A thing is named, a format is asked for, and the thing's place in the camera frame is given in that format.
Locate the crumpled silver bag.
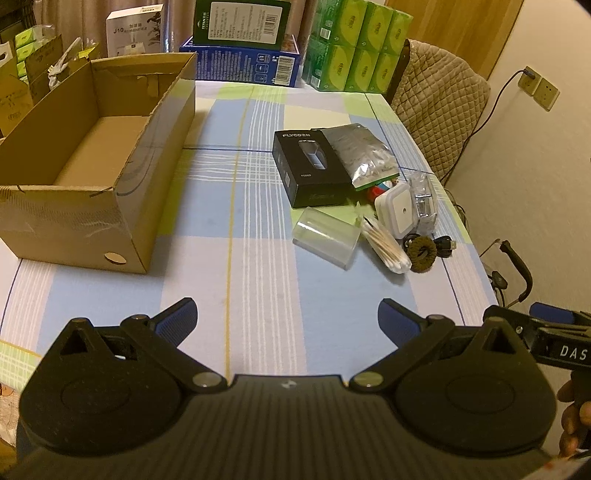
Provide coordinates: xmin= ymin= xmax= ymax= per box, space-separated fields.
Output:
xmin=48 ymin=39 xmax=100 ymax=78

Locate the black curved handle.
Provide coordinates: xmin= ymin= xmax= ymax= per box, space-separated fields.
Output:
xmin=499 ymin=240 xmax=533 ymax=305

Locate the stack of green tissue packs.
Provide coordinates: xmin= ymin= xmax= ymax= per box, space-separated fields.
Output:
xmin=302 ymin=0 xmax=414 ymax=93

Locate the kraft cardboard carton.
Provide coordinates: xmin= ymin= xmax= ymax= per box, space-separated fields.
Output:
xmin=0 ymin=34 xmax=65 ymax=134

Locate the silver foil bag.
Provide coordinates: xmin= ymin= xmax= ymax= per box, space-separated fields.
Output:
xmin=321 ymin=122 xmax=400 ymax=190

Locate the dark green carton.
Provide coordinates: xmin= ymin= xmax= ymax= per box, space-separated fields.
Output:
xmin=191 ymin=0 xmax=293 ymax=51

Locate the black shaver box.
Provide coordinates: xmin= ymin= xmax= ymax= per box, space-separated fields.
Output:
xmin=272 ymin=128 xmax=365 ymax=209

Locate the wall socket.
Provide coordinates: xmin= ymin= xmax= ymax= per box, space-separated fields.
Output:
xmin=517 ymin=67 xmax=561 ymax=112

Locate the blue carton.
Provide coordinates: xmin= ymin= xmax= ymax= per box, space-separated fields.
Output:
xmin=179 ymin=33 xmax=303 ymax=88

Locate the checked tablecloth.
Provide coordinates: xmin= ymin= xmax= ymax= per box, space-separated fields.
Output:
xmin=0 ymin=80 xmax=499 ymax=384

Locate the chair with quilted cover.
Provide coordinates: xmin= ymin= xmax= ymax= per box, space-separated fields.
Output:
xmin=390 ymin=39 xmax=491 ymax=183

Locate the person's right hand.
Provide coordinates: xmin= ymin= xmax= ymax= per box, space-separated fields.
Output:
xmin=556 ymin=369 xmax=591 ymax=457

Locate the white humidifier box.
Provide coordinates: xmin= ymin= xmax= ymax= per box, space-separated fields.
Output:
xmin=105 ymin=4 xmax=166 ymax=58

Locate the clear plastic cylinder container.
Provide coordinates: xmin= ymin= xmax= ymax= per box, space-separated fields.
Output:
xmin=292 ymin=207 xmax=361 ymax=269

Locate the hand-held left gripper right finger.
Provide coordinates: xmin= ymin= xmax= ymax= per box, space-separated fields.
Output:
xmin=348 ymin=298 xmax=532 ymax=393

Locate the black charger plug with cable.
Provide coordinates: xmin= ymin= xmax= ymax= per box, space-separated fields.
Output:
xmin=441 ymin=66 xmax=539 ymax=185

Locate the row of small green packets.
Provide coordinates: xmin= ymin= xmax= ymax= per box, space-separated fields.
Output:
xmin=14 ymin=30 xmax=44 ymax=77

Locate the clear plastic bag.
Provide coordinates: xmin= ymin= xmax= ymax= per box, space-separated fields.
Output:
xmin=409 ymin=171 xmax=439 ymax=236

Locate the bag of cotton swabs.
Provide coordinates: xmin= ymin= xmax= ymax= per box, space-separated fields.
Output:
xmin=358 ymin=217 xmax=413 ymax=276

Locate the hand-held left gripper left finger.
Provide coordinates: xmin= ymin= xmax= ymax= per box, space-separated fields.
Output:
xmin=46 ymin=298 xmax=228 ymax=394

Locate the red and white packet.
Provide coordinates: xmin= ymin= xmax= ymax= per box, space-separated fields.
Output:
xmin=367 ymin=182 xmax=393 ymax=204

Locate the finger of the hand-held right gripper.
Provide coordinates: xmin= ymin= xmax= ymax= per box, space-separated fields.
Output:
xmin=529 ymin=302 xmax=591 ymax=329
xmin=482 ymin=305 xmax=537 ymax=352

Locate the brown cardboard box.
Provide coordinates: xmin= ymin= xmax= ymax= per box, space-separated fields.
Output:
xmin=0 ymin=52 xmax=198 ymax=275

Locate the white plug-in night light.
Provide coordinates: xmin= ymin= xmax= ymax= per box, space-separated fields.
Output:
xmin=373 ymin=182 xmax=416 ymax=240

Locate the brown hair tie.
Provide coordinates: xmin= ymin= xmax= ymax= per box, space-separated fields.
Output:
xmin=405 ymin=235 xmax=439 ymax=274

